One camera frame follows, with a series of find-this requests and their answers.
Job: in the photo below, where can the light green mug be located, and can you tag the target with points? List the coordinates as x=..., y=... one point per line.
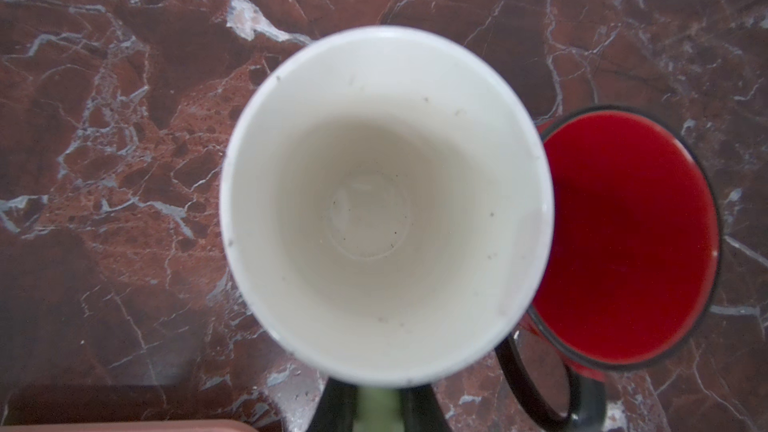
x=387, y=211

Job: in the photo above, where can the pink tray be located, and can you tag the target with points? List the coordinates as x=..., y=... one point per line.
x=206, y=425

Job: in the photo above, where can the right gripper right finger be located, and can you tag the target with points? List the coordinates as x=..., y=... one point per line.
x=421, y=411

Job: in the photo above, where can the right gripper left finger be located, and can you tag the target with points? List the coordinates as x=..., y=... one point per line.
x=337, y=408

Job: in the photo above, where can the red mug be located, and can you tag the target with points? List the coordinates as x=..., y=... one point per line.
x=634, y=262

